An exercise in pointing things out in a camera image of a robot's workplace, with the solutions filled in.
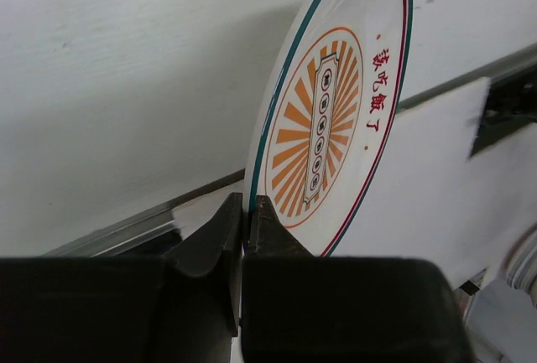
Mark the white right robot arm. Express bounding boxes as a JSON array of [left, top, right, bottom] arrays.
[[463, 226, 536, 362]]

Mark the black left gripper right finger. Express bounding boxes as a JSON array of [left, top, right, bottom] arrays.
[[242, 195, 476, 362]]

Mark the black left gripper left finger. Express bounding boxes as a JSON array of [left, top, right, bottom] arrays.
[[1, 193, 242, 362]]

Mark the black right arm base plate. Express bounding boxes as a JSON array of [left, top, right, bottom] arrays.
[[470, 66, 536, 157]]

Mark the white plate orange sunburst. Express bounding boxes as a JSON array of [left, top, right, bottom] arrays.
[[242, 0, 413, 257]]

